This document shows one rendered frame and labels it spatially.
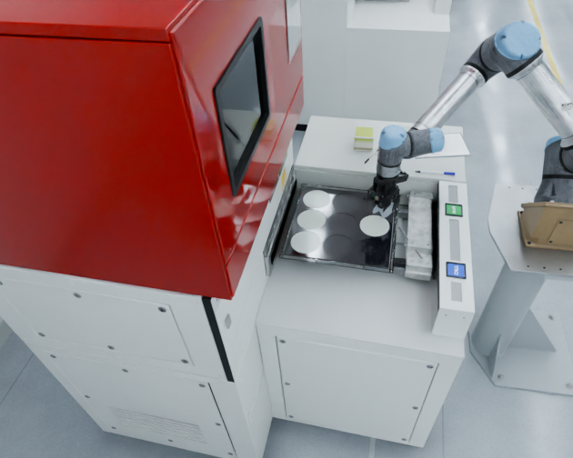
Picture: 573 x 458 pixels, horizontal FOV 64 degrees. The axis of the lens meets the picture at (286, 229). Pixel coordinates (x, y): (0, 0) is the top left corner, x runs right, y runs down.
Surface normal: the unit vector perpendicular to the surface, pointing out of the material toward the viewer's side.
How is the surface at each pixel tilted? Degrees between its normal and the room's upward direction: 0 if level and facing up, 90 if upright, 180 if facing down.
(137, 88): 90
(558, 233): 90
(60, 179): 90
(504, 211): 0
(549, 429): 0
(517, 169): 0
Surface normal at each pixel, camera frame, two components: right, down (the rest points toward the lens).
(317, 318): -0.05, -0.69
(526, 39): 0.00, -0.05
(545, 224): -0.18, 0.72
